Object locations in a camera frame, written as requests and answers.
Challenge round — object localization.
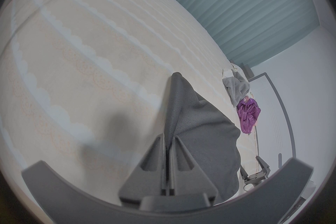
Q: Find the white printed pillow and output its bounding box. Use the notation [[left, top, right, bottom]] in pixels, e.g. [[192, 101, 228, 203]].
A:
[[223, 63, 248, 78]]

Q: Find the black T-shirt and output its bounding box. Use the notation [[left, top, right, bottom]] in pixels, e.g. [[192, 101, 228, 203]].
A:
[[164, 72, 241, 204]]

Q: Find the bed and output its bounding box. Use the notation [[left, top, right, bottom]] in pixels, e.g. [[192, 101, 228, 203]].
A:
[[0, 0, 298, 205]]

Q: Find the purple satin garment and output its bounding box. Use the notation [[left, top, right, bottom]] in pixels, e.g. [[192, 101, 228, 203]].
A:
[[237, 98, 262, 136]]

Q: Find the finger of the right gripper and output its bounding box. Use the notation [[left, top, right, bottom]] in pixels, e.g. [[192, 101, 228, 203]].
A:
[[240, 165, 249, 182], [255, 155, 271, 173]]

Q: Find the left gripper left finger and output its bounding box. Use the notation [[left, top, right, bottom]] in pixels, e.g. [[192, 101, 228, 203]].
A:
[[118, 133, 168, 204]]

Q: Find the grey garment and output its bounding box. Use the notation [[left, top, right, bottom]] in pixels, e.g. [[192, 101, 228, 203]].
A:
[[222, 71, 251, 108]]

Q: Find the grey bedside table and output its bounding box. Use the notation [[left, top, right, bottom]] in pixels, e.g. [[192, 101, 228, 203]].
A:
[[230, 60, 254, 77]]

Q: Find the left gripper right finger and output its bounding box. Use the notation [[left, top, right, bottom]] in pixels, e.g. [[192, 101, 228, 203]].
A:
[[168, 135, 219, 204]]

